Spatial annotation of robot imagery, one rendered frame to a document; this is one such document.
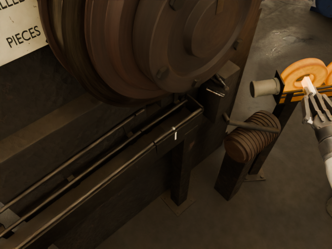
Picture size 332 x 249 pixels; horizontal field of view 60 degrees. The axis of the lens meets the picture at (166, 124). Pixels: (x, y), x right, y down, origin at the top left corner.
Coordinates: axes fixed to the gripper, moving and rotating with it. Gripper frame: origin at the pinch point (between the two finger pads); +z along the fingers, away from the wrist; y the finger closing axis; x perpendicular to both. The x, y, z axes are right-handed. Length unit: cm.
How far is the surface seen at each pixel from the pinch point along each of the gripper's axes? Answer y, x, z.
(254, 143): -15.8, -18.9, -9.8
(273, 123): -6.5, -18.5, -2.4
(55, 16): -67, 47, -18
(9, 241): -93, -6, -38
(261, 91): -14.3, -3.5, 2.5
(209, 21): -43, 44, -17
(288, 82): -5.5, -0.9, 3.5
